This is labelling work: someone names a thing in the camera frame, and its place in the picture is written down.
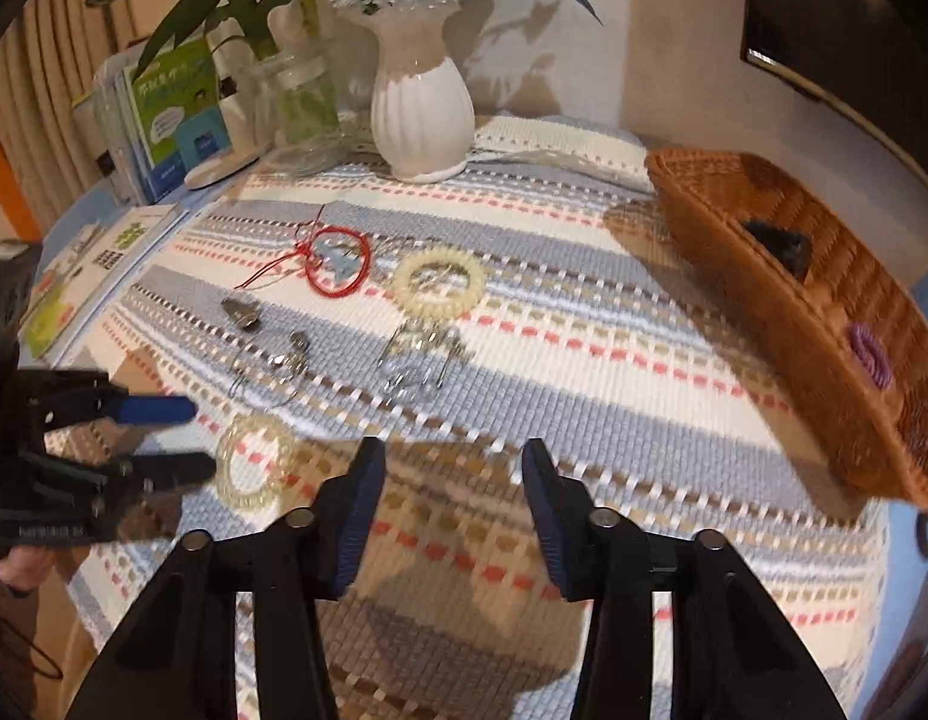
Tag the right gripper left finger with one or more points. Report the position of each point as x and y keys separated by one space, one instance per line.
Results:
x=345 y=510

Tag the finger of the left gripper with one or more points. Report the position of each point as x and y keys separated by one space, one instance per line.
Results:
x=163 y=473
x=150 y=410

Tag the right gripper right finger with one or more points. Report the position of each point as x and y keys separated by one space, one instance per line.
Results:
x=560 y=509

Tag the left hand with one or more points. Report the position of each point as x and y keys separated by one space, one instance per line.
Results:
x=24 y=568

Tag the white leaflet on table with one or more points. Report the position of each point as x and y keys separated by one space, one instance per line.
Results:
x=77 y=278

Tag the striped woven table mat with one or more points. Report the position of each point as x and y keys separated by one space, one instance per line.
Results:
x=456 y=321

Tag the green blue booklet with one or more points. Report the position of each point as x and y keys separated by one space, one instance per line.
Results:
x=147 y=127

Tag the glass jar with plant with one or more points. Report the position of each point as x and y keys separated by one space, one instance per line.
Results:
x=294 y=111

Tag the brown wicker basket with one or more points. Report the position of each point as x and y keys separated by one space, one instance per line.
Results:
x=848 y=341

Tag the white ribbed vase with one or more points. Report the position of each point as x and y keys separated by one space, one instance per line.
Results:
x=421 y=117

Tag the wall mounted television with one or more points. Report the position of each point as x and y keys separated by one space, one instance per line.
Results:
x=867 y=59

